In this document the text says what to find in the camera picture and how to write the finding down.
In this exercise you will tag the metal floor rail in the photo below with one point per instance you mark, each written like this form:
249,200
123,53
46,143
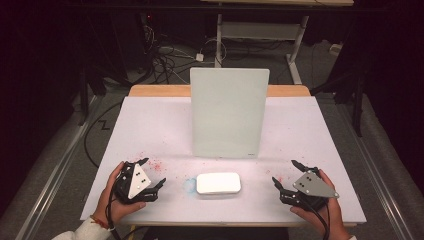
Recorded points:
53,180
376,173

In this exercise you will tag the person's left hand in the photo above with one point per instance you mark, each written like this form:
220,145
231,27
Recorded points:
125,209

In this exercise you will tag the wooden table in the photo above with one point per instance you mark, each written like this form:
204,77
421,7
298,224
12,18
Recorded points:
160,90

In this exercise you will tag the pale green glass board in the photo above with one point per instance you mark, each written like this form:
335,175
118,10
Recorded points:
228,113

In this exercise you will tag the white metal desk frame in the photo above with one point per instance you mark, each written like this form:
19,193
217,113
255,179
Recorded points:
260,30

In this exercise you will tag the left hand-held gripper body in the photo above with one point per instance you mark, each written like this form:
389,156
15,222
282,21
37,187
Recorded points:
138,181

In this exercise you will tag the person's right hand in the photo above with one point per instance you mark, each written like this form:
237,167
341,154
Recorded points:
336,223

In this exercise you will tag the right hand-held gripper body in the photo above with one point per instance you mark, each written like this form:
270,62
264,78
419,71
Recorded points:
313,186

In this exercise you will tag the white board eraser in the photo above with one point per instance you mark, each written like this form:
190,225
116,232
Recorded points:
218,183

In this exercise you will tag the white power adapter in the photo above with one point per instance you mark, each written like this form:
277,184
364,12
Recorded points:
199,57

